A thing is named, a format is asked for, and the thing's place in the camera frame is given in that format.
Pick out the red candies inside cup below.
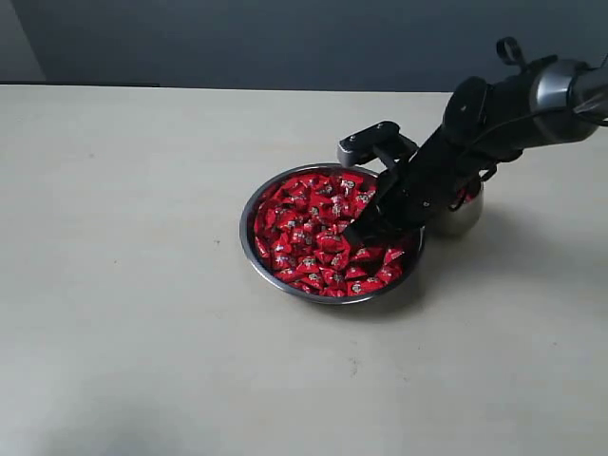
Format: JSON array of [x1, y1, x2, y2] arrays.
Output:
[[448, 184, 482, 212]]

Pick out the round steel bowl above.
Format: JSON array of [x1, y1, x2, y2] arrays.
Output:
[[238, 162, 428, 306]]

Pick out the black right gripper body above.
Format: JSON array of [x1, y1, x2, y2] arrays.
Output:
[[370, 127, 497, 228]]

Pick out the pile of red candies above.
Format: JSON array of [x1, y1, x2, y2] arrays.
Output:
[[253, 172, 414, 298]]

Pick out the stainless steel cup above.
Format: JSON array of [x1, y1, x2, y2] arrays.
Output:
[[427, 178, 484, 238]]

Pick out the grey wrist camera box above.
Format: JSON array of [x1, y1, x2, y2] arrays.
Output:
[[336, 121, 418, 169]]

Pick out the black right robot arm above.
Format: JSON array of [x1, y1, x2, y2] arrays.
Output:
[[337, 37, 607, 245]]

